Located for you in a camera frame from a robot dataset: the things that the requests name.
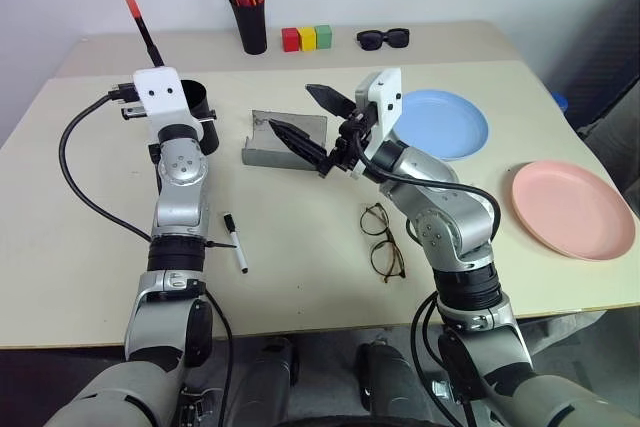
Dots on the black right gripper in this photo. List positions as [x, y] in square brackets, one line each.
[350, 139]

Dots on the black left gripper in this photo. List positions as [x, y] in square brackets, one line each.
[131, 113]

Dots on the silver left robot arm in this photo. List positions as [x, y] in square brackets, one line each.
[177, 207]

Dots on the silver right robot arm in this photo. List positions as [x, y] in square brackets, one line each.
[450, 217]

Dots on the black pen holder cup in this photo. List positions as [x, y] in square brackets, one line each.
[252, 29]

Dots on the plain black cup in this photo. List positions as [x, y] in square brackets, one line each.
[210, 137]

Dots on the tortoiseshell round glasses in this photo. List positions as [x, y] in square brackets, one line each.
[374, 219]

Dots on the grey metal tray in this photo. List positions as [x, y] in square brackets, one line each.
[306, 124]

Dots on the yellow cube block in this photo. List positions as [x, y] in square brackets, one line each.
[307, 39]

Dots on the red cube block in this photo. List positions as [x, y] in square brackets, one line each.
[290, 41]

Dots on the green cube block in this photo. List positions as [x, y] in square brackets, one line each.
[324, 37]

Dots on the black sunglasses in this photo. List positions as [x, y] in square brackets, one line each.
[372, 40]

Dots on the light blue plate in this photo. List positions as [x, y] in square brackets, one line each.
[440, 122]

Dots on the white marker with black cap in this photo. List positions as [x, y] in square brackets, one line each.
[236, 244]

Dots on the small blue object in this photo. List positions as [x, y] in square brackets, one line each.
[561, 102]

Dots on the dark rounded shape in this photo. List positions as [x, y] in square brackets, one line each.
[270, 382]
[385, 382]

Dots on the pink plate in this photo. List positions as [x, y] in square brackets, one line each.
[570, 207]

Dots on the black woven panel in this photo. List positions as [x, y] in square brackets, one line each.
[615, 62]

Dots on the grey fabric seat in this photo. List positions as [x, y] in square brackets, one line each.
[620, 147]

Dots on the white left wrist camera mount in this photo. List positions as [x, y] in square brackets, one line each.
[157, 92]

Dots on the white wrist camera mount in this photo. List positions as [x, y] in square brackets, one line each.
[157, 92]
[387, 97]

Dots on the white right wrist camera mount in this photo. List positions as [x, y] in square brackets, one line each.
[387, 97]

